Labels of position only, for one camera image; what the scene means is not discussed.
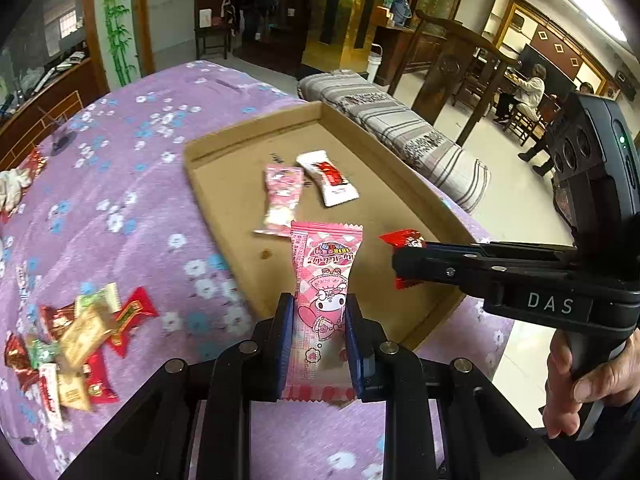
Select shiny red packet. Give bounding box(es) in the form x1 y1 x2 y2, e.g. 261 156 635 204
17 149 48 186

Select large pink cartoon snack packet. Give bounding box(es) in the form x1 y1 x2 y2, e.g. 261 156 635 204
282 220 365 408

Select green bamboo wall painting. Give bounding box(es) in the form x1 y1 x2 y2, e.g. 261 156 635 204
96 0 138 86

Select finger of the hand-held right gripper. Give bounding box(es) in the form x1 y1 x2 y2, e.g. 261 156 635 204
425 242 488 254
392 247 483 295

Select crumpled white cloth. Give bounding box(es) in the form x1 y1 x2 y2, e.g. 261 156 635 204
0 167 33 211

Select pile of mixed snack packets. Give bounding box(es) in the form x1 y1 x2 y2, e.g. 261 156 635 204
4 282 160 431

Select oval ceiling light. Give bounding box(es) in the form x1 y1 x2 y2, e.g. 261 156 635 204
560 0 628 43

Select striped folded blanket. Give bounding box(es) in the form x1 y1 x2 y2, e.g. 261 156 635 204
297 69 491 213

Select person's right hand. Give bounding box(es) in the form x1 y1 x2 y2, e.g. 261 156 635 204
542 330 640 441

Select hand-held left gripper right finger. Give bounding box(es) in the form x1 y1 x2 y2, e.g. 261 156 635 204
345 292 576 480

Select purple floral tablecloth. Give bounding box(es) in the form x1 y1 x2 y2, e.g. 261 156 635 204
0 60 516 480

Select red snack packet face print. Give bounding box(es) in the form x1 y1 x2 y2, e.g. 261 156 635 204
379 229 427 290

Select dark wooden cabinet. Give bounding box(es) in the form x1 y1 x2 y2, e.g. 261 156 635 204
372 5 417 86

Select black wall speaker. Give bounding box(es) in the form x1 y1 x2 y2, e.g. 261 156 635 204
615 70 637 101

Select small dark wooden chair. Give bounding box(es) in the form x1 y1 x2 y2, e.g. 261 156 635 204
194 22 233 60

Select white and red snack packet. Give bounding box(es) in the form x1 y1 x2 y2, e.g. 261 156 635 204
296 150 360 207

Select wooden sideboard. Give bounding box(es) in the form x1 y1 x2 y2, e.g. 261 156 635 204
0 52 108 161

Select black phone stand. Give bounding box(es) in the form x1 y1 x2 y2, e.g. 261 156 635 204
37 105 78 153

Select shallow cardboard tray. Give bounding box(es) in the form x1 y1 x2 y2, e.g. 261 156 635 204
184 101 481 351

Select small pink snack packet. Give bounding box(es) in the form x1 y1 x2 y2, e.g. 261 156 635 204
252 164 305 237

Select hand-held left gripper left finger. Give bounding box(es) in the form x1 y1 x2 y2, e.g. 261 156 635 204
59 292 295 480

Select dark hanging clothes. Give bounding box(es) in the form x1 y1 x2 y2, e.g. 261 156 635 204
220 0 277 43

